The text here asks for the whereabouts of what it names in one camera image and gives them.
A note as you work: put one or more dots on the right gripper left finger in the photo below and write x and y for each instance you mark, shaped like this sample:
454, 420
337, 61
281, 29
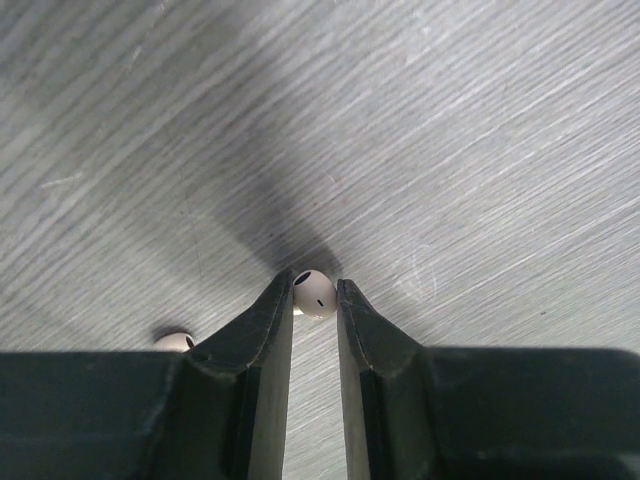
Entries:
216, 411

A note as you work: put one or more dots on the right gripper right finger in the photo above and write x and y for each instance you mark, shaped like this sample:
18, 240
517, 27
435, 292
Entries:
412, 411

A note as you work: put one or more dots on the beige earbud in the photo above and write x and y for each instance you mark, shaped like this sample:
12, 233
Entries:
177, 341
314, 295

